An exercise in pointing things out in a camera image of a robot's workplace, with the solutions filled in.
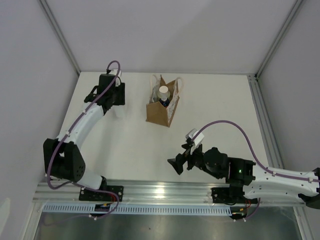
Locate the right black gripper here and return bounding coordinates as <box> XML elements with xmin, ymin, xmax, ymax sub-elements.
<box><xmin>167</xmin><ymin>142</ymin><xmax>222</xmax><ymax>180</ymax></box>

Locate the clear bottle black cap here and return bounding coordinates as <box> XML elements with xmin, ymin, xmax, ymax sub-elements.
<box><xmin>111</xmin><ymin>105</ymin><xmax>126</xmax><ymax>119</ymax></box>

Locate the green bottle white cap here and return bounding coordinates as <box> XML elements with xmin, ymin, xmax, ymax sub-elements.
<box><xmin>157</xmin><ymin>85</ymin><xmax>171</xmax><ymax>99</ymax></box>

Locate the orange bottle blue cap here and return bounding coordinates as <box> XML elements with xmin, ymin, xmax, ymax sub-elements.
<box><xmin>159</xmin><ymin>96</ymin><xmax>170</xmax><ymax>108</ymax></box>

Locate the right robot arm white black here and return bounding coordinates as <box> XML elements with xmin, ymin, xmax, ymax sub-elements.
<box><xmin>168</xmin><ymin>144</ymin><xmax>320</xmax><ymax>209</ymax></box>

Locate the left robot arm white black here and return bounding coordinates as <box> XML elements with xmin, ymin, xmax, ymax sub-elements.
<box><xmin>43</xmin><ymin>70</ymin><xmax>126</xmax><ymax>201</ymax></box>

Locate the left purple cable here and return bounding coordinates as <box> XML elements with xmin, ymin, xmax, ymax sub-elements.
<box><xmin>46</xmin><ymin>60</ymin><xmax>120</xmax><ymax>221</ymax></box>

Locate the purple cable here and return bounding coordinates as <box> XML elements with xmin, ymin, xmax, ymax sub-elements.
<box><xmin>193</xmin><ymin>120</ymin><xmax>320</xmax><ymax>222</ymax></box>
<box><xmin>46</xmin><ymin>60</ymin><xmax>120</xmax><ymax>221</ymax></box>

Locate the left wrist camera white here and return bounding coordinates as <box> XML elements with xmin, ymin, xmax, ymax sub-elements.
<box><xmin>106</xmin><ymin>69</ymin><xmax>122</xmax><ymax>86</ymax></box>

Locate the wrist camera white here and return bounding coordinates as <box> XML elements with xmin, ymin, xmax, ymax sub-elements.
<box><xmin>106</xmin><ymin>69</ymin><xmax>122</xmax><ymax>86</ymax></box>
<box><xmin>185</xmin><ymin>128</ymin><xmax>205</xmax><ymax>155</ymax></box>

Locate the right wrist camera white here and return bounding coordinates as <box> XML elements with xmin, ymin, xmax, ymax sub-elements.
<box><xmin>185</xmin><ymin>128</ymin><xmax>205</xmax><ymax>155</ymax></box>

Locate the aluminium mounting rail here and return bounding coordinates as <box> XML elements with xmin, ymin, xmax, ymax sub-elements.
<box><xmin>32</xmin><ymin>179</ymin><xmax>228</xmax><ymax>206</ymax></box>

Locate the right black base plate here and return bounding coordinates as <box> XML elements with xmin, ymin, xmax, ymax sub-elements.
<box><xmin>211</xmin><ymin>186</ymin><xmax>261</xmax><ymax>222</ymax></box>

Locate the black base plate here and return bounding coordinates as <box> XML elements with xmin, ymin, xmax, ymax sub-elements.
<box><xmin>78</xmin><ymin>185</ymin><xmax>125</xmax><ymax>217</ymax></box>
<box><xmin>211</xmin><ymin>186</ymin><xmax>261</xmax><ymax>222</ymax></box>

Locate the white slotted cable duct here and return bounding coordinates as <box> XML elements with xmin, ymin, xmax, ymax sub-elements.
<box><xmin>42</xmin><ymin>203</ymin><xmax>232</xmax><ymax>216</ymax></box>

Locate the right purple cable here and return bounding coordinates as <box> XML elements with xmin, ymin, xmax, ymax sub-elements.
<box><xmin>193</xmin><ymin>120</ymin><xmax>320</xmax><ymax>222</ymax></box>

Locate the right side aluminium rail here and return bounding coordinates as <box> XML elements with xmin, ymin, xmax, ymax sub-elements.
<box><xmin>247</xmin><ymin>73</ymin><xmax>285</xmax><ymax>169</ymax></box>

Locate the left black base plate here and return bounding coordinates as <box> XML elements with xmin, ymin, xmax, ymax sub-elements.
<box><xmin>78</xmin><ymin>185</ymin><xmax>125</xmax><ymax>217</ymax></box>

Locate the left aluminium frame post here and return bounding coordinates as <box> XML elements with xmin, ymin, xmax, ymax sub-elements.
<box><xmin>37</xmin><ymin>0</ymin><xmax>81</xmax><ymax>77</ymax></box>

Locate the aluminium frame post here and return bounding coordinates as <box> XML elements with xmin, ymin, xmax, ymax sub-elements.
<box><xmin>37</xmin><ymin>0</ymin><xmax>81</xmax><ymax>77</ymax></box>
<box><xmin>255</xmin><ymin>0</ymin><xmax>306</xmax><ymax>81</ymax></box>

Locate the right aluminium frame post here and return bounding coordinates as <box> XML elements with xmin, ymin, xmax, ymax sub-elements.
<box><xmin>255</xmin><ymin>0</ymin><xmax>306</xmax><ymax>81</ymax></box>

